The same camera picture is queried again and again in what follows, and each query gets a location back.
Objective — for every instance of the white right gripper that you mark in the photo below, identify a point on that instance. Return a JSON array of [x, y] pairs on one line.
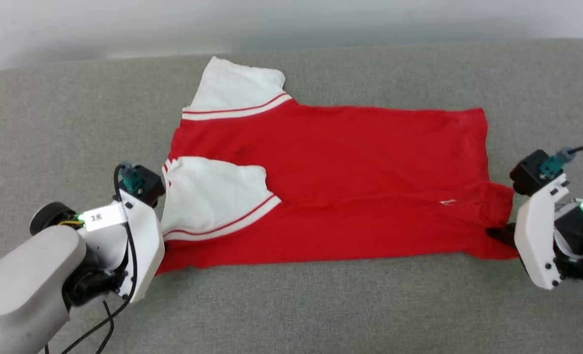
[[535, 236]]

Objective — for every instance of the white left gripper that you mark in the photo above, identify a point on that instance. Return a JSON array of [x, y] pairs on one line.
[[143, 246]]

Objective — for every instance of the red and white Bulls jersey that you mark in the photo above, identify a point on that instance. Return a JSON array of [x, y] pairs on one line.
[[345, 147]]

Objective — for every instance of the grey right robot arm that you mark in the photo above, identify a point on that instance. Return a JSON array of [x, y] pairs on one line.
[[574, 236]]

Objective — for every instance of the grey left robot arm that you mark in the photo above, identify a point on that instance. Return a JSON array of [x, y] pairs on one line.
[[20, 285]]

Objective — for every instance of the white paper label tag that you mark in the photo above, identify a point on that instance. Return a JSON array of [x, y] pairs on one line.
[[102, 217]]

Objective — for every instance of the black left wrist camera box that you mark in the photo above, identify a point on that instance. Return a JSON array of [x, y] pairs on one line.
[[151, 187]]

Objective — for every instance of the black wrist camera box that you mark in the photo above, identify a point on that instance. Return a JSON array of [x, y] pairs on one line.
[[527, 174], [151, 187]]

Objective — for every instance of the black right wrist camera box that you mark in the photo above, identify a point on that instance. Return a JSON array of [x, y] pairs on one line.
[[527, 174]]

